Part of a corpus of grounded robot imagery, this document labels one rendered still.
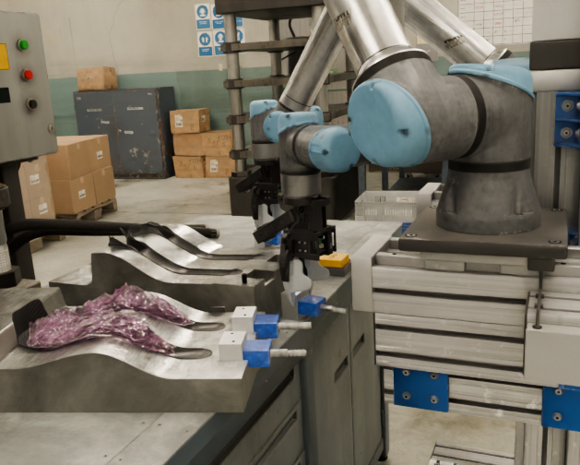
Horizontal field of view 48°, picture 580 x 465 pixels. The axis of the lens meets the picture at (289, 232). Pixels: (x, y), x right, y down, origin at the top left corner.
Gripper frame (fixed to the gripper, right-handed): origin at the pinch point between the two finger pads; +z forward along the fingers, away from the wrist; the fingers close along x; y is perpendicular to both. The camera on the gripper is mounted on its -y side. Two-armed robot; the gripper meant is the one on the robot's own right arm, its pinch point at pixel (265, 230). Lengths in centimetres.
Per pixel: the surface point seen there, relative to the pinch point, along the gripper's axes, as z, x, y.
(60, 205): 61, 215, -368
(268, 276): -3, -42, 30
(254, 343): -2, -68, 45
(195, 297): -1, -53, 20
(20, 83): -43, -27, -59
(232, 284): -4, -51, 28
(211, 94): -15, 512, -432
